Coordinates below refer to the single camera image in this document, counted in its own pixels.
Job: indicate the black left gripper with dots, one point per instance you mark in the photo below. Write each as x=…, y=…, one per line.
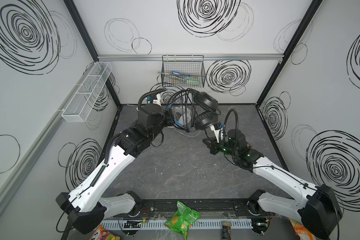
x=170, y=120

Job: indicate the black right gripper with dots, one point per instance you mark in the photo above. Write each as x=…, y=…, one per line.
x=211, y=144

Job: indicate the white headphones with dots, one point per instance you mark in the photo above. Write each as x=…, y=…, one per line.
x=183, y=122

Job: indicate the black blue headphones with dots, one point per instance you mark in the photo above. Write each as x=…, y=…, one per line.
x=204, y=107

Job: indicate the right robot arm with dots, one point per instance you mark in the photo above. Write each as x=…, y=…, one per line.
x=315, y=207

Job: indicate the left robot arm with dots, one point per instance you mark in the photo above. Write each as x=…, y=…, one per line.
x=85, y=206

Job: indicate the dark can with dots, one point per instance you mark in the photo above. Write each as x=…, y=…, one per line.
x=226, y=231

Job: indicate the green snack bag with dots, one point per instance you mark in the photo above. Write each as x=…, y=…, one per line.
x=182, y=220

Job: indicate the orange snack bag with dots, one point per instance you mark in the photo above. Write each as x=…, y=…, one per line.
x=301, y=232

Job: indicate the colourful snack packet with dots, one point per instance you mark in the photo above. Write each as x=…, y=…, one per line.
x=102, y=234

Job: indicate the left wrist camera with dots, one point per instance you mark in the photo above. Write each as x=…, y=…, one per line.
x=157, y=99

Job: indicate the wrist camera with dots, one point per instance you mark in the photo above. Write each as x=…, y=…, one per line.
x=218, y=130
x=157, y=99

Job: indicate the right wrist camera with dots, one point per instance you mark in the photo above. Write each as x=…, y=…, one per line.
x=218, y=130

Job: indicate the black wire basket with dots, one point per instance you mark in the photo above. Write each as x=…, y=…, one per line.
x=184, y=74

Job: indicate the white slotted cable duct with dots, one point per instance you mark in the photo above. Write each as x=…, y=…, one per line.
x=201, y=224

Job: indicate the clear wall shelf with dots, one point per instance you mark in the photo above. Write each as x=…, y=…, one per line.
x=85, y=97

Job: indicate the aluminium wall rail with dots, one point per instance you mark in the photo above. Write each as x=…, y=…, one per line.
x=191, y=57

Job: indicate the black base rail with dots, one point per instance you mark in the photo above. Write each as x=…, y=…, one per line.
x=238, y=207

